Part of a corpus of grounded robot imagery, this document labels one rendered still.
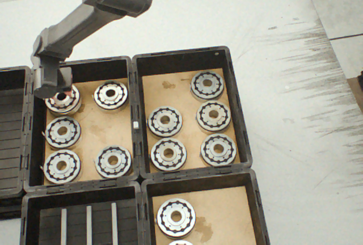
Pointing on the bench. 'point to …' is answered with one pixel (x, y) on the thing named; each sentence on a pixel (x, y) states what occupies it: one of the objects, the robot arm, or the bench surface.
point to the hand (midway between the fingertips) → (61, 94)
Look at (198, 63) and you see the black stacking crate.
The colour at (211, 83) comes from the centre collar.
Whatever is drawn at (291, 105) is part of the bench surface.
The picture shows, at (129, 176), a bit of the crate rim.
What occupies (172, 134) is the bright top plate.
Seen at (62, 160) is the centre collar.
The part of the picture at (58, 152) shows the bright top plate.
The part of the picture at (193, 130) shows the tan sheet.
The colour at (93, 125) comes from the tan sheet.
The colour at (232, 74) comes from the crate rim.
